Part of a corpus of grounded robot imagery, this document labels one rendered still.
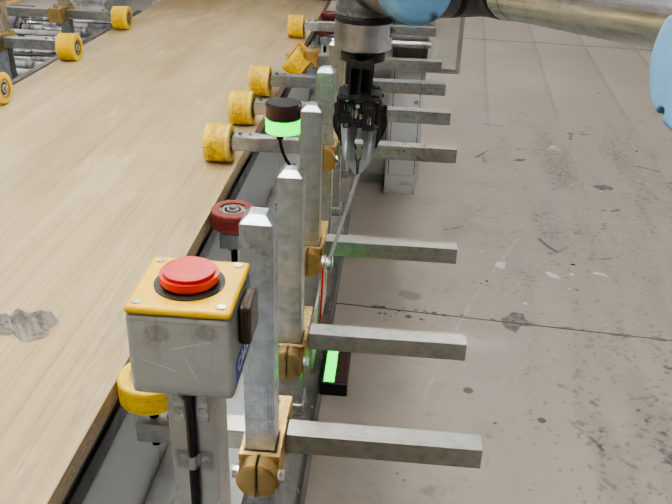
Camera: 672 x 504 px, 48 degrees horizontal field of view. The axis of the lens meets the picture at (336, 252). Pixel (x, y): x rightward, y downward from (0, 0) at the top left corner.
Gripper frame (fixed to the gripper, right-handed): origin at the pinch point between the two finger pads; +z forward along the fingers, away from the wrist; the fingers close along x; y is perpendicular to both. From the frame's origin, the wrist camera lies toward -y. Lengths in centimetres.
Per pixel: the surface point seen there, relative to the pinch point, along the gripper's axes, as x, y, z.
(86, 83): -80, -79, 11
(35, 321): -41, 39, 10
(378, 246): 4.5, -0.2, 15.5
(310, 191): -7.7, 4.1, 3.7
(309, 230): -7.7, 4.1, 11.1
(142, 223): -37.0, 5.7, 11.1
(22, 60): -128, -140, 21
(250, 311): -3, 80, -20
